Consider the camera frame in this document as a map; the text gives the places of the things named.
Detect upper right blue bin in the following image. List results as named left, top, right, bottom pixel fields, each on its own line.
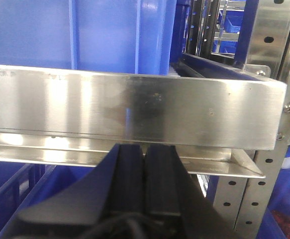
left=0, top=0, right=176, bottom=75

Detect right perforated steel upright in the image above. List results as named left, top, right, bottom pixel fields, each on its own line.
left=209, top=0, right=290, bottom=239

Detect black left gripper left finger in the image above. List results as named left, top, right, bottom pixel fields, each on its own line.
left=17, top=144, right=143, bottom=226

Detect blue bin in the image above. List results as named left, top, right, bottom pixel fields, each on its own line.
left=258, top=146, right=290, bottom=239
left=0, top=162, right=92, bottom=235
left=0, top=0, right=176, bottom=75

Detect lower left blue bin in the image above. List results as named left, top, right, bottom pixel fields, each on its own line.
left=0, top=162, right=92, bottom=235

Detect right steel shelf beam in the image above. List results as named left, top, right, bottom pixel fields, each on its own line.
left=0, top=65, right=287, bottom=178

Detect lower right blue bin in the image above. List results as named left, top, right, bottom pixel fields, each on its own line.
left=258, top=146, right=290, bottom=239

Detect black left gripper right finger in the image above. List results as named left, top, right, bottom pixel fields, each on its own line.
left=145, top=144, right=236, bottom=239

